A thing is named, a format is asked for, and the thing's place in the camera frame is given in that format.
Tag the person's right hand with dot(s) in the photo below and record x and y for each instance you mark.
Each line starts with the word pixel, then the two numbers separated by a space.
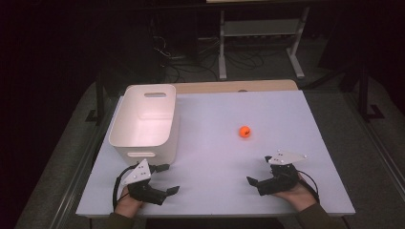
pixel 299 197

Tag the black metal stand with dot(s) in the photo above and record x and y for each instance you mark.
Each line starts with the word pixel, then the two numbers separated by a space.
pixel 364 95
pixel 100 98

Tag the white metal stand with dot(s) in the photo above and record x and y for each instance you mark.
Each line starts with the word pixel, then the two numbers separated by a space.
pixel 261 28

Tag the white plastic storage bin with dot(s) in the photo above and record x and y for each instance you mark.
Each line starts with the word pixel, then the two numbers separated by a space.
pixel 143 122

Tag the orange ball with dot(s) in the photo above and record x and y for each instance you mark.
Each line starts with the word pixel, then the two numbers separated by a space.
pixel 244 132

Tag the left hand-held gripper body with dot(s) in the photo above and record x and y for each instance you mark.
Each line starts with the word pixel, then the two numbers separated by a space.
pixel 143 191

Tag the person's left hand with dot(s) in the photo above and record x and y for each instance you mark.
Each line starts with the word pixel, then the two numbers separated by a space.
pixel 127 205

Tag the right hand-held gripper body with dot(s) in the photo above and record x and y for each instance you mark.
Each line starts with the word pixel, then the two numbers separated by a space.
pixel 280 183

